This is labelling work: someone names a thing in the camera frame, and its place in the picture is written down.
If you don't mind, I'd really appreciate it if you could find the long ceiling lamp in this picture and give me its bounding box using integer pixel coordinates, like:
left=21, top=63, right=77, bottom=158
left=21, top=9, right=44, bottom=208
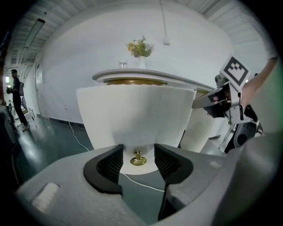
left=23, top=18, right=46, bottom=49

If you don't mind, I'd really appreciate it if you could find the white dressing table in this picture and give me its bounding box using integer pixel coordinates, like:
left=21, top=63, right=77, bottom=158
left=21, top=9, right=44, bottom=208
left=92, top=68, right=222, bottom=153

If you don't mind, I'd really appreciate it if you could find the person's right forearm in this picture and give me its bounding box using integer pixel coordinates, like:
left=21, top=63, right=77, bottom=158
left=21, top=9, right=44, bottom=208
left=240, top=56, right=279, bottom=106

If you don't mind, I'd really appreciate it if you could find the white cable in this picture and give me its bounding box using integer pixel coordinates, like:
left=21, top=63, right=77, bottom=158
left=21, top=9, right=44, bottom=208
left=68, top=121, right=166, bottom=192

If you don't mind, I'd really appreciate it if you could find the person's light shirt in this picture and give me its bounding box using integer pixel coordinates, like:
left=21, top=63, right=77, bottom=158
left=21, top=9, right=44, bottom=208
left=249, top=59, right=283, bottom=139

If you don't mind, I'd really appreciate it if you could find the white wall conduit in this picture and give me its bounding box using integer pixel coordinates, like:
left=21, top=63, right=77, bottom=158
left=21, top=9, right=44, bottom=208
left=158, top=0, right=169, bottom=39

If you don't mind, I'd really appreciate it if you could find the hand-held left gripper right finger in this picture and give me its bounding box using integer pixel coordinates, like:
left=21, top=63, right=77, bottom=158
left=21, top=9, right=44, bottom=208
left=154, top=143, right=194, bottom=221

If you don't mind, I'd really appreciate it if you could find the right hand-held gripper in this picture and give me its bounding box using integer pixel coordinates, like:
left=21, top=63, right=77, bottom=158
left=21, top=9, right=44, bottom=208
left=191, top=54, right=264, bottom=154

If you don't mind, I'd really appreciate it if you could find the gold drawer knob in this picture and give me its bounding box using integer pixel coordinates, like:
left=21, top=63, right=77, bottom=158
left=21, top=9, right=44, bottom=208
left=130, top=151, right=148, bottom=166

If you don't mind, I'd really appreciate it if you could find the yellow and white flower bouquet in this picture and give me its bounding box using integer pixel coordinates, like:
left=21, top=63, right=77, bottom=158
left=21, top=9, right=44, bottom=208
left=126, top=34, right=156, bottom=58

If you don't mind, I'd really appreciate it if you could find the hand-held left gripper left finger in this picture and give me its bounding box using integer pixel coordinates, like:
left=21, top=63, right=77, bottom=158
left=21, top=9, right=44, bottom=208
left=83, top=144, right=124, bottom=195

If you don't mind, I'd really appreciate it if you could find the white door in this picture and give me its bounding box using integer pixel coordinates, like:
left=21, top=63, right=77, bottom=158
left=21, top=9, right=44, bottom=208
left=35, top=63, right=43, bottom=117

